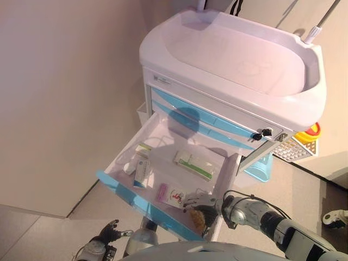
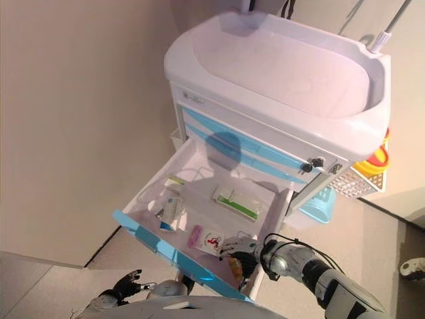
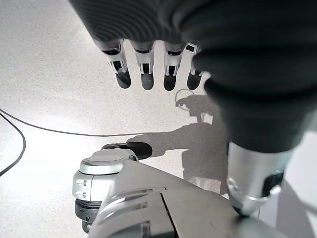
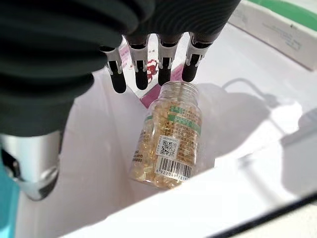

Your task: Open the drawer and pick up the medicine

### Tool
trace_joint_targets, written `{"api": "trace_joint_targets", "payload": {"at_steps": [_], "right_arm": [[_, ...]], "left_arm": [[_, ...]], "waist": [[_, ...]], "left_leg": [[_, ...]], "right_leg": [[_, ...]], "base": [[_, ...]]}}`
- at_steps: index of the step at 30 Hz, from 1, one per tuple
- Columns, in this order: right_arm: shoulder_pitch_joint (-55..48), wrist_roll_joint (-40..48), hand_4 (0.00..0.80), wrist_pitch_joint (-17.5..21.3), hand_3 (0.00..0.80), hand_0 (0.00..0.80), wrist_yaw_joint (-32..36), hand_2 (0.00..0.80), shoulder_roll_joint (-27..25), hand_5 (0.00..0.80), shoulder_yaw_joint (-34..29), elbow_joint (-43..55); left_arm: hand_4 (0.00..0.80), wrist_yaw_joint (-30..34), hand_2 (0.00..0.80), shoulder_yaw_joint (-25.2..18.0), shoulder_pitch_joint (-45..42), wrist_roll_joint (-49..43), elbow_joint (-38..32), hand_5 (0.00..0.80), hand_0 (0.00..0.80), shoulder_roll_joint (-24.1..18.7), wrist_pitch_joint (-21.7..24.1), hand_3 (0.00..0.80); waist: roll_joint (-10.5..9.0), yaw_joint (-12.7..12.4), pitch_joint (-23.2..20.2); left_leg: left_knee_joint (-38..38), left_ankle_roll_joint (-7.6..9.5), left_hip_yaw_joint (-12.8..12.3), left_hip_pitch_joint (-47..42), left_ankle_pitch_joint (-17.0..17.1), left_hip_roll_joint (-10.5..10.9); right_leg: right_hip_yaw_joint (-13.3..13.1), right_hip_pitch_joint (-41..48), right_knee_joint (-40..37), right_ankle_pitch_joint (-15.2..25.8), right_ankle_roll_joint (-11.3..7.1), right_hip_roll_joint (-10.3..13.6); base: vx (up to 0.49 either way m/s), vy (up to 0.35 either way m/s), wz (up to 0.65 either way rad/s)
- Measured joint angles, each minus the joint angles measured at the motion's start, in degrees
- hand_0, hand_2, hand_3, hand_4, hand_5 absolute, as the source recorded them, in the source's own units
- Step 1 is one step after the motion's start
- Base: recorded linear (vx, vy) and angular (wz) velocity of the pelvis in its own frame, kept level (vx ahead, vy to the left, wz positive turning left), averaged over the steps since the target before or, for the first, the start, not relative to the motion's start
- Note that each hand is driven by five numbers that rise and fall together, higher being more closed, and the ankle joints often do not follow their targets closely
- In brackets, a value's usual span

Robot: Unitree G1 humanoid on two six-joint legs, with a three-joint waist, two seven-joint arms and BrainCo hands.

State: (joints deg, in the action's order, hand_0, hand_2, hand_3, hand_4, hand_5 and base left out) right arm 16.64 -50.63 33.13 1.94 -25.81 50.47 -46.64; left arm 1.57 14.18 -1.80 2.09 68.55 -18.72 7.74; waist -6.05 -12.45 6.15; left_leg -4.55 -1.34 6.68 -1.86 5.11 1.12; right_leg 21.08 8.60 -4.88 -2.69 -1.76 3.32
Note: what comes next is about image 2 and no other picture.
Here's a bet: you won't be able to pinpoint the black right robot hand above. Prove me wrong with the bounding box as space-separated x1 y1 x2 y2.
218 235 266 282

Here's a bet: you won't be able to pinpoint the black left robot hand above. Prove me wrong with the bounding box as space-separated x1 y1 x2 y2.
112 268 157 300

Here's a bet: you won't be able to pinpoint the blue front cart drawer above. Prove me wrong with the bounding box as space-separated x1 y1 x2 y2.
112 138 295 303

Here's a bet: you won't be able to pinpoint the pink white medicine box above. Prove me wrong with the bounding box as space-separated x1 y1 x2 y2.
187 225 225 256

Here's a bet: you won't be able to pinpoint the green white medicine box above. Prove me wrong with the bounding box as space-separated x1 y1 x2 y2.
211 184 263 222

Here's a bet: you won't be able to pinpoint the white blue medicine box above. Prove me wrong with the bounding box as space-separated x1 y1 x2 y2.
161 195 185 230

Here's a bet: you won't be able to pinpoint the blue striped cart drawer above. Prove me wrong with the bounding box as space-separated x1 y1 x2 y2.
177 106 311 173
184 124 306 185

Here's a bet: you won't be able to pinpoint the grey robot torso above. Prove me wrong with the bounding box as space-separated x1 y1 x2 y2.
79 294 266 319

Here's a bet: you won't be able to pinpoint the light blue waste bin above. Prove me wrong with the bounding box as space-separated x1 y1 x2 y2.
298 185 336 223

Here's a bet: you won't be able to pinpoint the small green white box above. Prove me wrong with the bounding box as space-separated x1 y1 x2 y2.
165 176 185 193

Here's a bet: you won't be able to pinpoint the black cart keys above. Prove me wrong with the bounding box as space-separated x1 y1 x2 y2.
298 156 325 175

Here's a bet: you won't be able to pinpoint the white perforated side basket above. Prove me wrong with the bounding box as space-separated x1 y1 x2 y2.
327 165 388 200

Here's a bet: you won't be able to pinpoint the white side bin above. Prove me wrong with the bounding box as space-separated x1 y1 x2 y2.
169 128 183 150

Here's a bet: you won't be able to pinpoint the white medical cart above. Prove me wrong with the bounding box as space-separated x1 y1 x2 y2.
163 9 392 300

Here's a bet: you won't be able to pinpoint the metal IV pole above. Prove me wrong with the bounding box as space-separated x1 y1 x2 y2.
368 0 412 54

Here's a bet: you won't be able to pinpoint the black hanging strap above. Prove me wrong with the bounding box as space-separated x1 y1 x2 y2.
280 0 296 19

